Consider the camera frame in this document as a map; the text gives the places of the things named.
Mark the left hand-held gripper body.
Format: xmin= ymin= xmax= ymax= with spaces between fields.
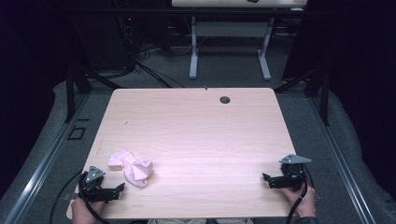
xmin=78 ymin=165 xmax=120 ymax=203

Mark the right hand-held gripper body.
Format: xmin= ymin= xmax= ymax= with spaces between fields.
xmin=274 ymin=153 xmax=312 ymax=191

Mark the pink sock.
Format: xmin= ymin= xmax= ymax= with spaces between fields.
xmin=106 ymin=148 xmax=155 ymax=189

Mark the person's left hand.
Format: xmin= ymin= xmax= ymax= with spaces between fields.
xmin=70 ymin=196 xmax=106 ymax=224

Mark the person's right hand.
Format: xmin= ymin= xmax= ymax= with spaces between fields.
xmin=278 ymin=185 xmax=317 ymax=218

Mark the black tape square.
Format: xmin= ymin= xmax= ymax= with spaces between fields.
xmin=66 ymin=125 xmax=87 ymax=141

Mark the black metal stand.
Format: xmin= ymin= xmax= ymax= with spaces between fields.
xmin=64 ymin=60 xmax=125 ymax=124
xmin=274 ymin=65 xmax=332 ymax=127

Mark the dark equipment cabinet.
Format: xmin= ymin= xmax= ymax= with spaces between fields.
xmin=73 ymin=13 xmax=134 ymax=71

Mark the white desk with grey legs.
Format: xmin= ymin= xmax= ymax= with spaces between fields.
xmin=171 ymin=0 xmax=309 ymax=81

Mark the black cable under table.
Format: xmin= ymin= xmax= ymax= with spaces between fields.
xmin=49 ymin=170 xmax=83 ymax=224
xmin=303 ymin=165 xmax=316 ymax=189

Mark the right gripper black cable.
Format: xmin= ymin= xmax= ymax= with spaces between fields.
xmin=285 ymin=169 xmax=309 ymax=224

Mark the grey metal floor rail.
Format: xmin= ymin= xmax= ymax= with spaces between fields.
xmin=309 ymin=94 xmax=378 ymax=224
xmin=2 ymin=92 xmax=92 ymax=224

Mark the bundle of black floor cables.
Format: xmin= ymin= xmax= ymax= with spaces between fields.
xmin=116 ymin=15 xmax=188 ymax=90

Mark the black horizontal frame bar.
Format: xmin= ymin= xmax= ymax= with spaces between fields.
xmin=62 ymin=7 xmax=312 ymax=17

